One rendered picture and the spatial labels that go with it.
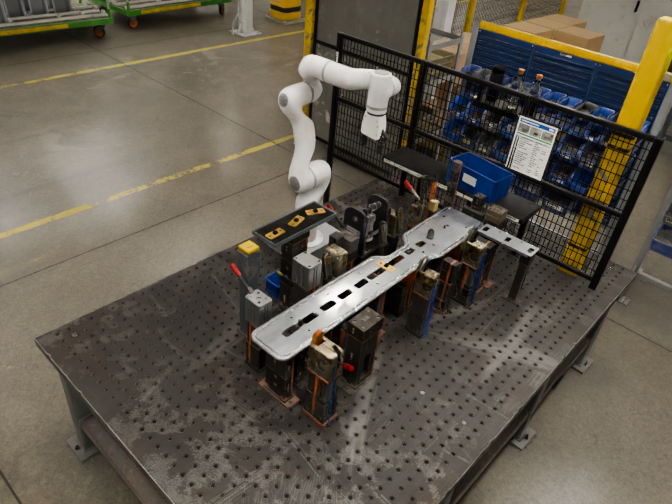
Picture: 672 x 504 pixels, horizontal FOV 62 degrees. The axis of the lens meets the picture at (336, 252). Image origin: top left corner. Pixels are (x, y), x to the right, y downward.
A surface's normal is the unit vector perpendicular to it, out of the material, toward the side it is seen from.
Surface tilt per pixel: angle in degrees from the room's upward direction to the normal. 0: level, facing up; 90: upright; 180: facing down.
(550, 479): 0
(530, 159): 90
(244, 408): 0
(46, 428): 0
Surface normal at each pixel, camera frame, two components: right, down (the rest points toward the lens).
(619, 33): -0.68, 0.38
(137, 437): 0.09, -0.81
